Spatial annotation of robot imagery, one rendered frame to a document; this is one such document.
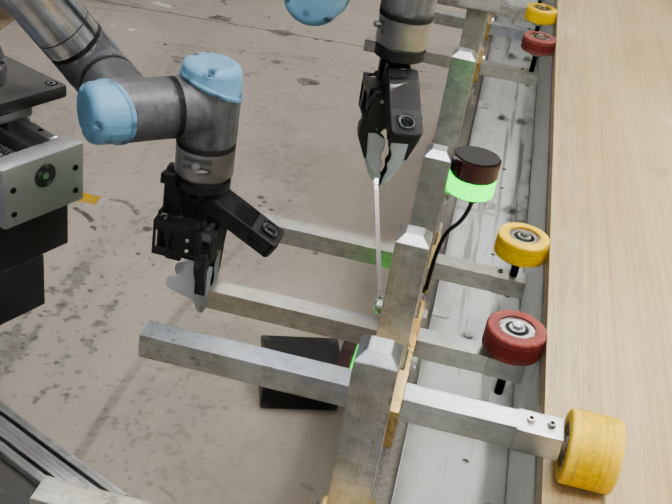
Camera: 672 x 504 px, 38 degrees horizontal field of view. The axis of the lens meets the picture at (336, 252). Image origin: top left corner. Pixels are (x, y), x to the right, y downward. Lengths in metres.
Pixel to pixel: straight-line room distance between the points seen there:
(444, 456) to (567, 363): 0.32
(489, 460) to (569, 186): 0.50
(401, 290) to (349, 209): 2.36
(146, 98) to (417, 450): 0.67
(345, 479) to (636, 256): 0.83
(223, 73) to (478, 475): 0.70
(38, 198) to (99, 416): 1.11
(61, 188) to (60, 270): 1.52
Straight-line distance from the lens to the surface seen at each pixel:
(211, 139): 1.19
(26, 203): 1.36
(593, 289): 1.42
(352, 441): 0.79
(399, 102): 1.33
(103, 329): 2.67
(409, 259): 0.98
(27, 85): 1.44
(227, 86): 1.17
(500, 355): 1.26
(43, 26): 1.21
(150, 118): 1.15
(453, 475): 1.46
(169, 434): 2.36
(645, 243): 1.59
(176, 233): 1.27
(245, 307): 1.32
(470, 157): 1.20
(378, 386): 0.75
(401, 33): 1.33
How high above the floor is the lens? 1.61
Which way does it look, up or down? 31 degrees down
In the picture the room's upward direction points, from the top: 9 degrees clockwise
